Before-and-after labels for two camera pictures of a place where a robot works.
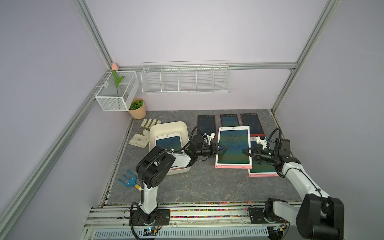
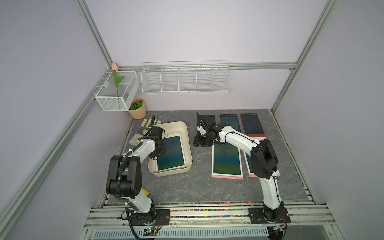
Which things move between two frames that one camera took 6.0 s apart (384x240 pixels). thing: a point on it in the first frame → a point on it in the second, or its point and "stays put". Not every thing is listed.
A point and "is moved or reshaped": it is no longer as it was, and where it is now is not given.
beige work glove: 141,138 stays put
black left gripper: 214,149 → 163,150
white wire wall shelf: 197,77 stays put
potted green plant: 137,108 stays put
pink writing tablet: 236,139 is moved or reshaped
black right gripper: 256,152 → 197,140
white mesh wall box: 107,96 stays put
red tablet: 206,124 stays put
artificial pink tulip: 114,68 stays put
